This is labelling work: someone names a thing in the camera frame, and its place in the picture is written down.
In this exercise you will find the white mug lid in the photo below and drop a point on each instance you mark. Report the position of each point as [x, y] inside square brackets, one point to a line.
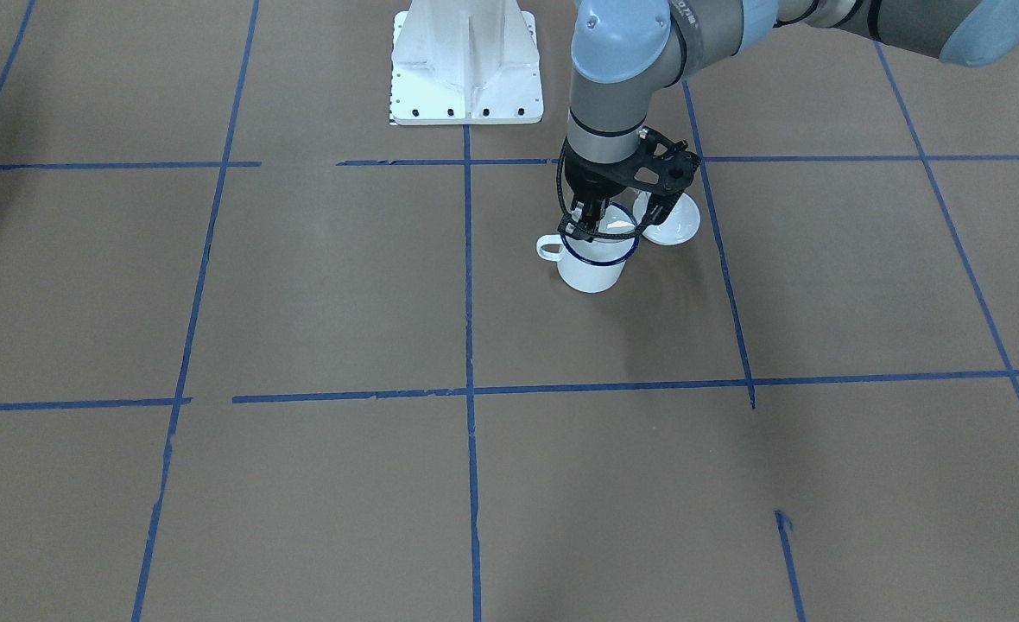
[680, 226]

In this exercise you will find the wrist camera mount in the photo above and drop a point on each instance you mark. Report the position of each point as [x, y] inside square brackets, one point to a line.
[664, 169]

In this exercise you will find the clear plastic funnel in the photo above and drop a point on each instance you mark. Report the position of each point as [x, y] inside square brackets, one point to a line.
[617, 226]

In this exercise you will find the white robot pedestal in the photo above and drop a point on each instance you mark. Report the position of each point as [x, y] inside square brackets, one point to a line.
[465, 62]

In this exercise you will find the white enamel mug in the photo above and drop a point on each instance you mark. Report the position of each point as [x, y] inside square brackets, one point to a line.
[587, 266]

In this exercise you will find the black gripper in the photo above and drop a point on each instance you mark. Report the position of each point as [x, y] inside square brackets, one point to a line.
[590, 182]

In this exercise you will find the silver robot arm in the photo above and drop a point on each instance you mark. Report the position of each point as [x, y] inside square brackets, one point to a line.
[624, 52]

